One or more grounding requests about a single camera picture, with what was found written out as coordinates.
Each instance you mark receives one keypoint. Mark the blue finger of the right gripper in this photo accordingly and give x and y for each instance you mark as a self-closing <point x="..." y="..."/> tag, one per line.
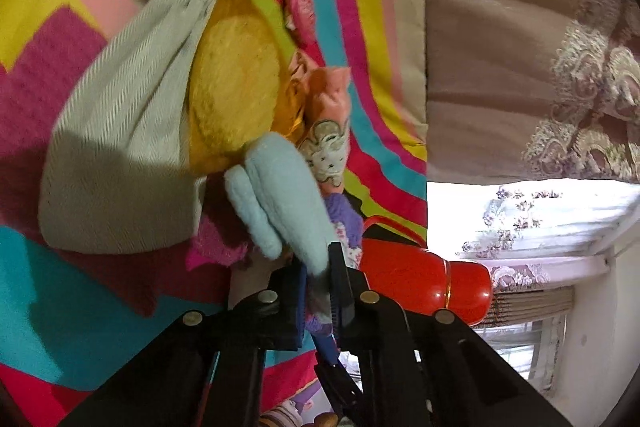
<point x="345" y="397"/>

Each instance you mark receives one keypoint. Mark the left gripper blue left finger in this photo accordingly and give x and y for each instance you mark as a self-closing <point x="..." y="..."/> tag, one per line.
<point x="204" y="369"/>

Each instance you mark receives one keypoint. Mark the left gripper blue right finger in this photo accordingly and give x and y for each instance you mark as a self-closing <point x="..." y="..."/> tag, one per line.
<point x="427" y="370"/>

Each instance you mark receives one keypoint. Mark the purple knitted sock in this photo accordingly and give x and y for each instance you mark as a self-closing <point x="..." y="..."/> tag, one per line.
<point x="348" y="226"/>

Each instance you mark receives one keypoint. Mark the grey blue plush sock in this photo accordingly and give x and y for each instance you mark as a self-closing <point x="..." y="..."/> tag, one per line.
<point x="276" y="197"/>

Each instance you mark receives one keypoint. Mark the pink bunny towel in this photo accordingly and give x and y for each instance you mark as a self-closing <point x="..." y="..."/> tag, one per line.
<point x="326" y="150"/>

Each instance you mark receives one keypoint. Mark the pink fleece cloth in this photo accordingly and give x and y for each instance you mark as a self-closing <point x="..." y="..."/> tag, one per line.
<point x="318" y="93"/>

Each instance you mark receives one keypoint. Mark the yellow orange cloth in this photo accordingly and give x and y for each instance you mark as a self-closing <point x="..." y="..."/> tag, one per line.
<point x="240" y="87"/>

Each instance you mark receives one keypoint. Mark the round pink fabric pouch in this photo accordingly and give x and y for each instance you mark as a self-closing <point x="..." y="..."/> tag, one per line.
<point x="300" y="20"/>

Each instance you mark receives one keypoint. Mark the red thermos flask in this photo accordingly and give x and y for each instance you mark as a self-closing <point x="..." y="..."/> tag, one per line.
<point x="421" y="281"/>

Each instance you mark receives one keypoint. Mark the pale green ribbed cloth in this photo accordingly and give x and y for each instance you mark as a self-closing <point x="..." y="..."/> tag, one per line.
<point x="116" y="180"/>

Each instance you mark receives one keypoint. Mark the magenta knitted cloth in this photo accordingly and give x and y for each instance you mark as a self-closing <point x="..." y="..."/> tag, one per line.
<point x="33" y="93"/>

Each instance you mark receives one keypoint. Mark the beige embroidered curtain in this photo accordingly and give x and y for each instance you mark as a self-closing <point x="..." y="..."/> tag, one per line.
<point x="521" y="90"/>

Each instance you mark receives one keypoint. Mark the multicolour striped table cloth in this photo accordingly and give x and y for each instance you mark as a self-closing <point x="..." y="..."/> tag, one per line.
<point x="63" y="333"/>

